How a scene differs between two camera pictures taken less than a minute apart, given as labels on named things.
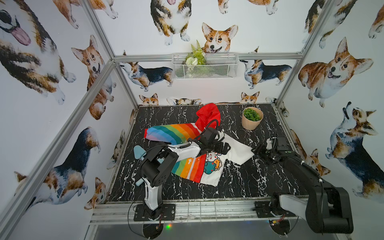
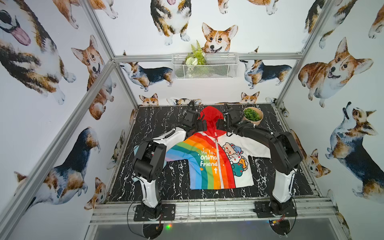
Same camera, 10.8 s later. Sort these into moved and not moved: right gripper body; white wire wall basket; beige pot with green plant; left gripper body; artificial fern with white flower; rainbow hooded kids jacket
Moved: rainbow hooded kids jacket; right gripper body; left gripper body
Not moved: white wire wall basket; artificial fern with white flower; beige pot with green plant
